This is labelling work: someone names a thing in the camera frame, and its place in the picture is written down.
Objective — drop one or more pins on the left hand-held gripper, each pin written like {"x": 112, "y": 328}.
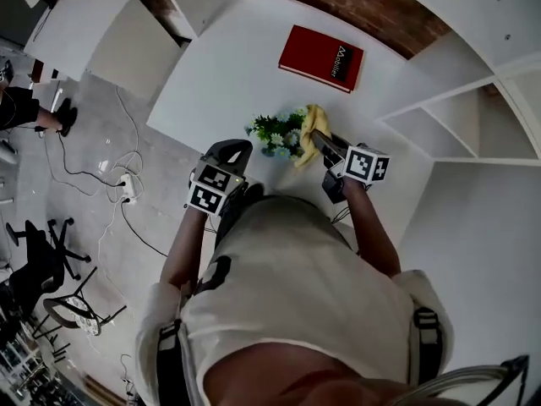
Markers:
{"x": 220, "y": 180}

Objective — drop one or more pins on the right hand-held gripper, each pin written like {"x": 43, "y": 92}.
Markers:
{"x": 365, "y": 165}

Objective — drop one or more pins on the yellow cloth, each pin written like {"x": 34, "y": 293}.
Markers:
{"x": 315, "y": 119}

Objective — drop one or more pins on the flower pot with green plant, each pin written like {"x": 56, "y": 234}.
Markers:
{"x": 274, "y": 135}

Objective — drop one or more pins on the person's left forearm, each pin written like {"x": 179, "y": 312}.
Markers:
{"x": 186, "y": 243}

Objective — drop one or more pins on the person's right forearm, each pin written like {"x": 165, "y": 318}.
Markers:
{"x": 372, "y": 231}

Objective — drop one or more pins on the red hardcover book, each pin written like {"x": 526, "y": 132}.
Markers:
{"x": 319, "y": 55}

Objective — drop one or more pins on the white power strip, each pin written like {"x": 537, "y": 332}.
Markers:
{"x": 128, "y": 188}

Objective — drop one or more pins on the person's white t-shirt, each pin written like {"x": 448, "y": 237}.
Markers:
{"x": 296, "y": 286}

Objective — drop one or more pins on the white open shelf unit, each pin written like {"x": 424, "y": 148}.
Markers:
{"x": 465, "y": 112}

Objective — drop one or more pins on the white cabinet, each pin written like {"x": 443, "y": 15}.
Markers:
{"x": 97, "y": 32}

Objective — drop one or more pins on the patterned seat metal chair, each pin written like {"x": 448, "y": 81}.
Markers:
{"x": 74, "y": 307}

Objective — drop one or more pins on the black office chair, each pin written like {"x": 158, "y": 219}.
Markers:
{"x": 40, "y": 260}

